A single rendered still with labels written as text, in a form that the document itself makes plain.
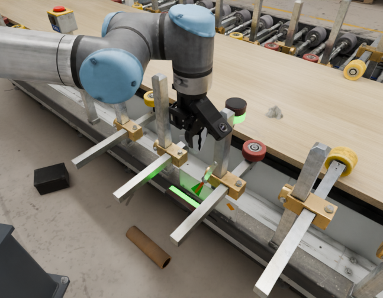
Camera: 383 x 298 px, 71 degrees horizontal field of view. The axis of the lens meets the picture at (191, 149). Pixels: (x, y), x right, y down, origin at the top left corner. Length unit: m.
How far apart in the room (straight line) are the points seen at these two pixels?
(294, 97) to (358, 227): 0.56
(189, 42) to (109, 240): 1.45
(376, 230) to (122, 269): 1.25
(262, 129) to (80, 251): 1.29
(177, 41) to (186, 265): 1.34
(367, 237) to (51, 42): 1.03
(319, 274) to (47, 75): 0.89
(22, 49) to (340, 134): 0.99
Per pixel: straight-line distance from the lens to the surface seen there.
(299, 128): 1.09
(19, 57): 0.52
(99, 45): 0.48
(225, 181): 0.88
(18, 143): 2.70
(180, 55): 0.58
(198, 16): 0.56
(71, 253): 1.84
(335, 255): 1.14
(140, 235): 1.69
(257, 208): 1.14
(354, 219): 1.06
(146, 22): 0.58
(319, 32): 2.17
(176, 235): 0.78
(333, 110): 1.24
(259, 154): 0.93
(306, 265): 0.98
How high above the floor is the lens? 1.54
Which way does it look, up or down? 44 degrees down
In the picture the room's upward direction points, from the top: straight up
